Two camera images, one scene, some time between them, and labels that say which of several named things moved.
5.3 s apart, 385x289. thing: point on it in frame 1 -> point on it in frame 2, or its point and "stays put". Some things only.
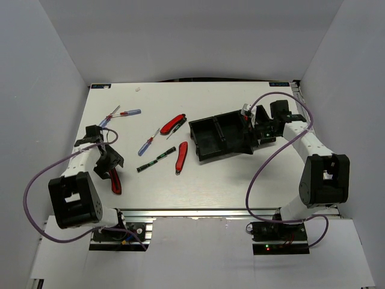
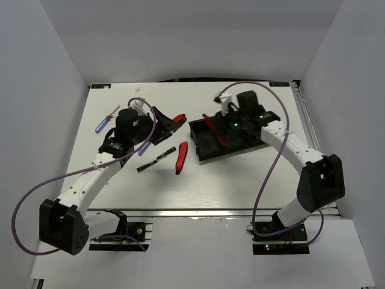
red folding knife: x=181 y=156 stays put
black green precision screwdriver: x=165 y=155 stays put
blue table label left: x=101 y=86 stays put
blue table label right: x=278 y=83 stays put
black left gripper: x=115 y=159 -> x=162 y=127
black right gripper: x=254 y=125 -> x=222 y=123
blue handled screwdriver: x=147 y=144 stays put
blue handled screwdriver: x=103 y=123 stays put
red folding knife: x=115 y=181 -> x=210 y=123
